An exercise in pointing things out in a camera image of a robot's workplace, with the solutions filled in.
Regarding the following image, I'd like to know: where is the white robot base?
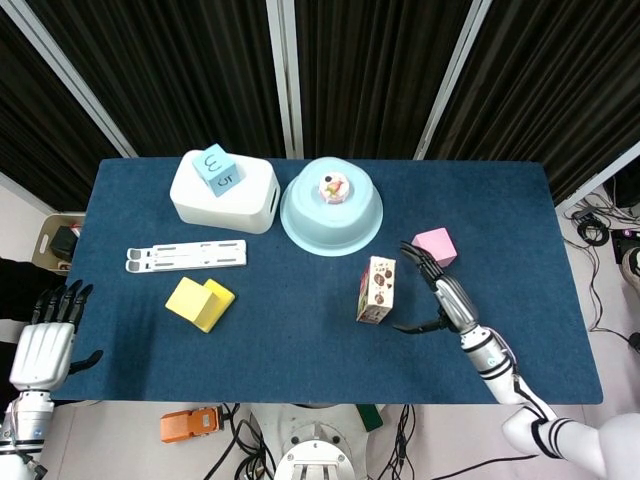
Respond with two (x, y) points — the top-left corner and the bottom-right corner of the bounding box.
(248, 402), (392, 480)

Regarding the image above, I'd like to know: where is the green block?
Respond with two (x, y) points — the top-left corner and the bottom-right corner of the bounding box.
(355, 403), (385, 433)

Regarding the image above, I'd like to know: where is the yellow foam cube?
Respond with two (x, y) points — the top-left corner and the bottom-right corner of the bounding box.
(164, 277), (220, 334)

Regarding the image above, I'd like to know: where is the white plastic storage bin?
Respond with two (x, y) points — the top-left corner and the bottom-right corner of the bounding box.
(169, 149), (280, 236)

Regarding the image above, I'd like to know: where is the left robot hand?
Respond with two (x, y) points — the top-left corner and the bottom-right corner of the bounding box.
(8, 279), (105, 393)

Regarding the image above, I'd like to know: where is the dark blue table cloth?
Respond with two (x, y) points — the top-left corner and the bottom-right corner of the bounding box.
(49, 157), (605, 406)

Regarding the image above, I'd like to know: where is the white partition post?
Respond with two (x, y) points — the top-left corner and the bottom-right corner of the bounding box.
(413, 0), (497, 160)
(265, 0), (305, 160)
(553, 143), (640, 214)
(0, 0), (139, 159)

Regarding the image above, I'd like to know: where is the white folding laptop stand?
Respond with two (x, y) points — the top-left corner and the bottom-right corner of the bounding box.
(124, 239), (248, 274)

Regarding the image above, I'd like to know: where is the black pleated curtain panel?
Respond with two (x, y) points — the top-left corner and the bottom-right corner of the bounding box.
(294, 0), (474, 160)
(427, 0), (640, 205)
(0, 9), (124, 214)
(27, 0), (292, 160)

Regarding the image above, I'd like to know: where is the light blue plastic basin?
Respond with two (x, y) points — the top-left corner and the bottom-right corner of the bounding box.
(279, 156), (385, 258)

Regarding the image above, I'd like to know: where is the beige plastic basket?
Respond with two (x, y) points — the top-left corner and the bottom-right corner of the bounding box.
(30, 211), (87, 277)

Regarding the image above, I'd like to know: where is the printed snack carton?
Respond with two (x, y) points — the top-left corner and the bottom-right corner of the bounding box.
(355, 255), (399, 325)

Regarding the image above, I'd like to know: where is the pink foam cube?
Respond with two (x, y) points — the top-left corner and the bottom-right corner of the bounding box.
(411, 227), (459, 268)

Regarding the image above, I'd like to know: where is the black floor cable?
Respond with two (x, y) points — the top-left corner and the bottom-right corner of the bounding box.
(219, 403), (279, 480)

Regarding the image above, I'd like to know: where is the toy cake with fruit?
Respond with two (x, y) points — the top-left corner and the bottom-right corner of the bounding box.
(318, 172), (351, 205)

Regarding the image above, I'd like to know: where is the light blue numbered cube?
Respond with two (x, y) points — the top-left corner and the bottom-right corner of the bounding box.
(192, 143), (241, 198)

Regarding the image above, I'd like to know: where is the orange foot pedal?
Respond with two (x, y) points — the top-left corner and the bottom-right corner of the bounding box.
(159, 406), (222, 445)

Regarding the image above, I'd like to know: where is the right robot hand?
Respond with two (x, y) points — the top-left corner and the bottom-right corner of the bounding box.
(393, 241), (482, 337)

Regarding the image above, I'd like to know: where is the coiled black cable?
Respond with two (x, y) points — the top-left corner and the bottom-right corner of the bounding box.
(576, 218), (612, 247)

